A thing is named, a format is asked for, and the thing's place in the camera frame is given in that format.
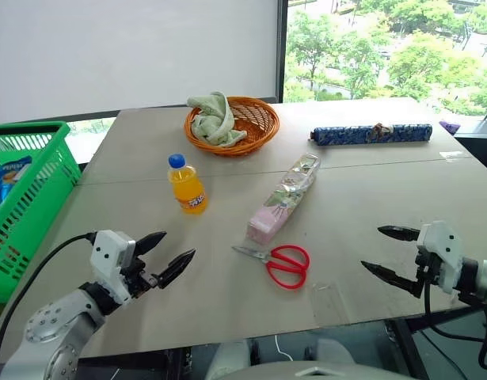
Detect orange wicker basket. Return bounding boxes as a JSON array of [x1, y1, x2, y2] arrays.
[[183, 97, 281, 158]]

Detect light green towel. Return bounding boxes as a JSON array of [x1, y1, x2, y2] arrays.
[[186, 91, 247, 149]]

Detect blue patterned folded umbrella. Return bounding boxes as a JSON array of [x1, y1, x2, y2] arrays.
[[308, 123, 433, 146]]

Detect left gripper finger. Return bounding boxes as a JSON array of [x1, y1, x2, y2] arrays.
[[155, 248, 197, 290], [137, 230, 168, 259]]

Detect thin white cable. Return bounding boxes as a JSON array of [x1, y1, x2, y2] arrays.
[[274, 335, 295, 362]]

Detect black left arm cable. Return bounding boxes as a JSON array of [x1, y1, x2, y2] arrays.
[[0, 232, 98, 367]]

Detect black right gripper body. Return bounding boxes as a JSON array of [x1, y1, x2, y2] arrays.
[[414, 244, 444, 298]]

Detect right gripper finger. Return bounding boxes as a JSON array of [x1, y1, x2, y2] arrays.
[[360, 260, 425, 299], [377, 225, 421, 245]]

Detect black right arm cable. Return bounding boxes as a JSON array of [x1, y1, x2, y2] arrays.
[[422, 253, 487, 371]]

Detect orange soda bottle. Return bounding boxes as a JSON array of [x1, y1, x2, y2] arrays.
[[166, 154, 210, 216]]

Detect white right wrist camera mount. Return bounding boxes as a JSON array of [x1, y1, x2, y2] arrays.
[[416, 220, 465, 295]]

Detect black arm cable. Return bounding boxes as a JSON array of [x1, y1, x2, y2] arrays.
[[0, 232, 98, 367], [422, 253, 487, 371]]

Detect grey robot body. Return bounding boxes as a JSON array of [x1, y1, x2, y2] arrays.
[[201, 339, 361, 380]]

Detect clear plastic sheet piece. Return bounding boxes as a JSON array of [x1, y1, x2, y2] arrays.
[[309, 280, 350, 322]]

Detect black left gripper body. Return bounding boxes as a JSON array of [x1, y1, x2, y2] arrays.
[[123, 255, 160, 298]]

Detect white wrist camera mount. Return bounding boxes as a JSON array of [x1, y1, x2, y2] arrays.
[[89, 229, 138, 306], [416, 220, 465, 295]]

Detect blue snack bag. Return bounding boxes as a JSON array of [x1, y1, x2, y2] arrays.
[[0, 154, 33, 215]]

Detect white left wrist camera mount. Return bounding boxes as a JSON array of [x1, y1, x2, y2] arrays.
[[89, 229, 138, 306]]

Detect dark window frame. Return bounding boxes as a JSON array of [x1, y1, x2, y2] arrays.
[[275, 0, 289, 105]]

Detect green plastic shopping basket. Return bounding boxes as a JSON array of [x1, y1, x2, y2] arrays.
[[0, 120, 82, 305]]

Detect white roller blind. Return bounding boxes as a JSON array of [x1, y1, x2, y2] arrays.
[[0, 0, 280, 124]]

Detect dark glass side furniture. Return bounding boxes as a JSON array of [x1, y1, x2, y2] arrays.
[[451, 112, 487, 176]]

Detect long pink floral box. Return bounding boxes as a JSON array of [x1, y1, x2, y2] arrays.
[[246, 153, 321, 244]]

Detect black table frame leg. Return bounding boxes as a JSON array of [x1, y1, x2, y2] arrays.
[[383, 318, 430, 380]]

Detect red handled scissors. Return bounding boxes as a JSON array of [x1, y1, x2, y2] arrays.
[[231, 244, 310, 291]]

